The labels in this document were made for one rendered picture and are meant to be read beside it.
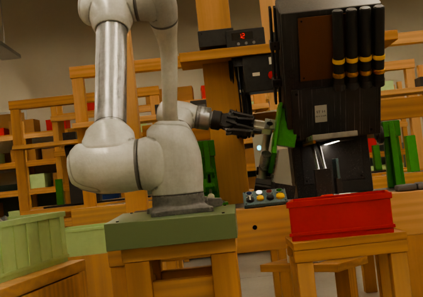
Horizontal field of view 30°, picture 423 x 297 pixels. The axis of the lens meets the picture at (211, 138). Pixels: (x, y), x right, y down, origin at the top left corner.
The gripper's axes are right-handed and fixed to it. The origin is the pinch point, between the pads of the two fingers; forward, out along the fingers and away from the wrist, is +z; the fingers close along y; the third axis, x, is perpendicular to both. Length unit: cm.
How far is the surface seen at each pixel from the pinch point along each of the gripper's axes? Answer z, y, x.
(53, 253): -63, -72, 5
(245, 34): -12.4, 39.4, -14.6
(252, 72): -6.9, 27.5, -4.7
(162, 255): -25, -93, -29
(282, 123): 6.8, -5.3, -8.2
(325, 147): 25.7, 1.7, 6.9
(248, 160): 15, 491, 484
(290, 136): 10.4, -8.4, -5.0
